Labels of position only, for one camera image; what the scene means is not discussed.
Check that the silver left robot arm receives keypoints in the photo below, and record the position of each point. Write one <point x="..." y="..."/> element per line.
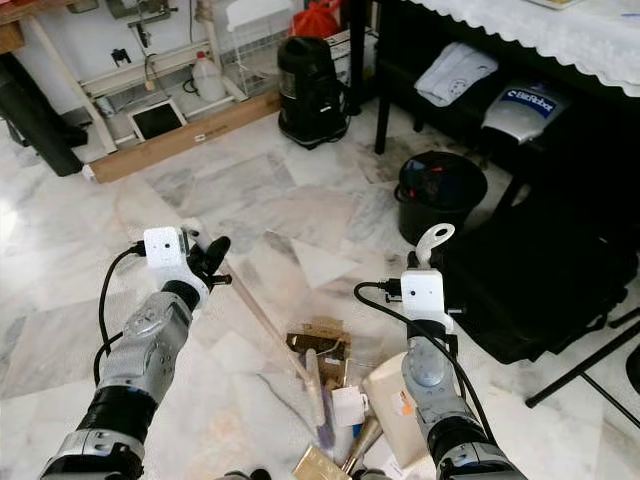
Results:
<point x="150" y="340"/>

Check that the black table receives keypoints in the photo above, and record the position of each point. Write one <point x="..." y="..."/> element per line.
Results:
<point x="381" y="115"/>

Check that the black metal chair frame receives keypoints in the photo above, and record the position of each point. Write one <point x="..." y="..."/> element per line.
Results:
<point x="575" y="368"/>

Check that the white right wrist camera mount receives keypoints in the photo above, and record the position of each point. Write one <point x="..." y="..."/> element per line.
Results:
<point x="423" y="295"/>

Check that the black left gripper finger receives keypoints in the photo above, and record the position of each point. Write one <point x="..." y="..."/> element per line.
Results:
<point x="213" y="253"/>

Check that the white plastic jug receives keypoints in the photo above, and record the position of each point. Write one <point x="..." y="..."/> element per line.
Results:
<point x="208" y="80"/>

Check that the white framed tablet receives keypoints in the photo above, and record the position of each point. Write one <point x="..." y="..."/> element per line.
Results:
<point x="157" y="121"/>

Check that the small white box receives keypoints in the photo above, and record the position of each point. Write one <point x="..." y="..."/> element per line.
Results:
<point x="350" y="405"/>

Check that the white lace tablecloth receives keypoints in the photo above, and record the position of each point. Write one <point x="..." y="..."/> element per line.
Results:
<point x="560" y="40"/>

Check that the white workbench with wooden top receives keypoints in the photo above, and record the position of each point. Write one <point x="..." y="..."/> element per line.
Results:
<point x="69" y="85"/>

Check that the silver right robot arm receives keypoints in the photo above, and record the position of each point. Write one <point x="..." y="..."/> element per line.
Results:
<point x="430" y="380"/>

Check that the brown cardboard piece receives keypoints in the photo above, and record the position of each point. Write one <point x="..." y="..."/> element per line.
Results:
<point x="325" y="340"/>

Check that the black plastic bucket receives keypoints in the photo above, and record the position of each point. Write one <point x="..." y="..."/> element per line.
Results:
<point x="430" y="215"/>

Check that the black vacuum cleaner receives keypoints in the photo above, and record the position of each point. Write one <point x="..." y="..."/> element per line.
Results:
<point x="310" y="95"/>

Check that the white folded garment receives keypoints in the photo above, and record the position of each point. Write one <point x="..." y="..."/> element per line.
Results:
<point x="455" y="75"/>

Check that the black tube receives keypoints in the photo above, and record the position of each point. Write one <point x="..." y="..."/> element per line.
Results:
<point x="40" y="120"/>

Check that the long wooden plank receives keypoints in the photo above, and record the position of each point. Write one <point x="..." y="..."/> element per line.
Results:
<point x="190" y="135"/>

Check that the grey cover with blue label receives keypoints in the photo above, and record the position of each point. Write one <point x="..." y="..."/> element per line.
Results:
<point x="515" y="120"/>

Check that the tan flat cardboard scrap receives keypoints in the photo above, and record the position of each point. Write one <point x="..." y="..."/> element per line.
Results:
<point x="320" y="465"/>

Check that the red plastic bag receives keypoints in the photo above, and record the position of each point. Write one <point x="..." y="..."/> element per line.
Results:
<point x="317" y="20"/>

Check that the black fabric bag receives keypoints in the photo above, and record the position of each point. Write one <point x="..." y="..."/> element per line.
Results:
<point x="530" y="280"/>

